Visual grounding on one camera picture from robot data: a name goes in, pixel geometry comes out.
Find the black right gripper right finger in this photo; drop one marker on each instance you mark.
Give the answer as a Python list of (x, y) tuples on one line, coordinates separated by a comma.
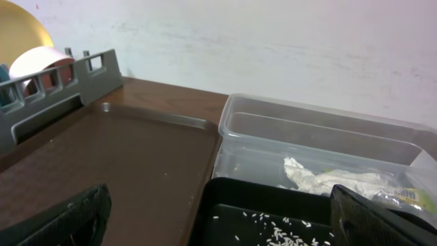
[(358, 221)]

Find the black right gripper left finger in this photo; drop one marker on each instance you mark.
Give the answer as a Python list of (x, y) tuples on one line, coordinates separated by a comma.
[(79, 220)]

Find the light blue bowl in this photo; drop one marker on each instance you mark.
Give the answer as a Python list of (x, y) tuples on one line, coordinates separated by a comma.
[(7, 95)]

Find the pale pink bowl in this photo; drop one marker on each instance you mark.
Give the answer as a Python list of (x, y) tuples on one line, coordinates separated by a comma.
[(38, 59)]

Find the yellow round plate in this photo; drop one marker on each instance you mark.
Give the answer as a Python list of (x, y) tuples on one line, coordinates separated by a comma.
[(20, 32)]

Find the clear plastic waste bin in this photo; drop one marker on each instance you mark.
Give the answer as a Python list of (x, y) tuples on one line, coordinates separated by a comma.
[(258, 133)]

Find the crumpled white tissue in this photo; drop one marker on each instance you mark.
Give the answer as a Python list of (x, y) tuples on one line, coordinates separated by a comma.
[(368, 184)]

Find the green snack wrapper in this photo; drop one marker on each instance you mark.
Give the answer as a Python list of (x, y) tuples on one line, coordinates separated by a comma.
[(407, 198)]

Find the dark brown serving tray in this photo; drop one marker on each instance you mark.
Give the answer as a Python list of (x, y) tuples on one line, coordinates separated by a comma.
[(155, 165)]

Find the grey plastic dish rack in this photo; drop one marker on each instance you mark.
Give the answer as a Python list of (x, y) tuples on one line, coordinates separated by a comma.
[(88, 78)]

